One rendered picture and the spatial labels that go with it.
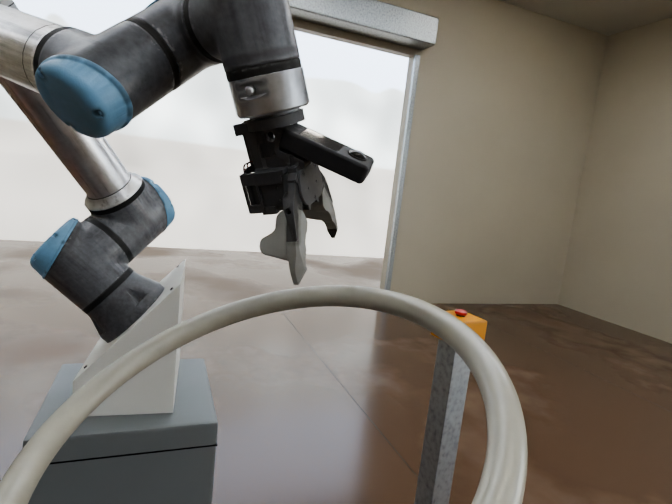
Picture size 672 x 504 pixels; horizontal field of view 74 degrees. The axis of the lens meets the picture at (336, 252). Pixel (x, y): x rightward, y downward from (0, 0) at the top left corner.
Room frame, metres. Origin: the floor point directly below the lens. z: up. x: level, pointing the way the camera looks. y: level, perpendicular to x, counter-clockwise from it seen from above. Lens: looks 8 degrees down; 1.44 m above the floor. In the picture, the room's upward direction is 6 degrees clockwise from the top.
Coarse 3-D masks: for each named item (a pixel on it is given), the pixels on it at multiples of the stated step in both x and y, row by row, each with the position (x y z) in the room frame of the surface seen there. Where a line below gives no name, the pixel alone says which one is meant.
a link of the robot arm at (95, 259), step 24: (48, 240) 0.99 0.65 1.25; (72, 240) 1.01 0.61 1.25; (96, 240) 1.04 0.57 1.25; (120, 240) 1.07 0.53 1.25; (48, 264) 0.98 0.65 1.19; (72, 264) 1.00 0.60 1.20; (96, 264) 1.02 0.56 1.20; (120, 264) 1.07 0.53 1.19; (72, 288) 1.00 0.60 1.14; (96, 288) 1.01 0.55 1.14
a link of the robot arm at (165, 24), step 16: (160, 0) 0.57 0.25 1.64; (176, 0) 0.55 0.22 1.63; (144, 16) 0.54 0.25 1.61; (160, 16) 0.54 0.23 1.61; (176, 16) 0.55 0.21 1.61; (160, 32) 0.53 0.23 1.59; (176, 32) 0.54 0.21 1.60; (192, 32) 0.54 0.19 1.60; (176, 48) 0.54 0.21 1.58; (192, 48) 0.56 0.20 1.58; (192, 64) 0.57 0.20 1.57; (208, 64) 0.59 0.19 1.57
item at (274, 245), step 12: (300, 216) 0.54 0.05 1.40; (276, 228) 0.55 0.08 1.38; (300, 228) 0.54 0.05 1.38; (264, 240) 0.55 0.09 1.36; (276, 240) 0.55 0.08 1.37; (300, 240) 0.53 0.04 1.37; (264, 252) 0.55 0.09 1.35; (276, 252) 0.54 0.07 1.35; (288, 252) 0.53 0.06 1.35; (300, 252) 0.53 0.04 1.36; (300, 264) 0.53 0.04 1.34; (300, 276) 0.54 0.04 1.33
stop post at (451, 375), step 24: (480, 336) 1.33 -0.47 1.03; (456, 360) 1.32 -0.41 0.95; (432, 384) 1.38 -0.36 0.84; (456, 384) 1.33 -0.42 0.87; (432, 408) 1.36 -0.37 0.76; (456, 408) 1.33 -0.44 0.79; (432, 432) 1.35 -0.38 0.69; (456, 432) 1.34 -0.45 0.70; (432, 456) 1.34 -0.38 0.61; (432, 480) 1.32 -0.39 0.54
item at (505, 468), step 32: (320, 288) 0.62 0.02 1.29; (352, 288) 0.60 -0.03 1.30; (192, 320) 0.59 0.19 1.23; (224, 320) 0.61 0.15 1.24; (416, 320) 0.52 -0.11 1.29; (448, 320) 0.48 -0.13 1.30; (128, 352) 0.54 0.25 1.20; (160, 352) 0.56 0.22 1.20; (480, 352) 0.42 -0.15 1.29; (96, 384) 0.49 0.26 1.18; (480, 384) 0.39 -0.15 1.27; (512, 384) 0.38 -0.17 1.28; (64, 416) 0.44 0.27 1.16; (512, 416) 0.34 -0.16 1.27; (32, 448) 0.40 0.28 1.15; (512, 448) 0.31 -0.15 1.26; (32, 480) 0.38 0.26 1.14; (480, 480) 0.30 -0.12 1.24; (512, 480) 0.29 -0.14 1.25
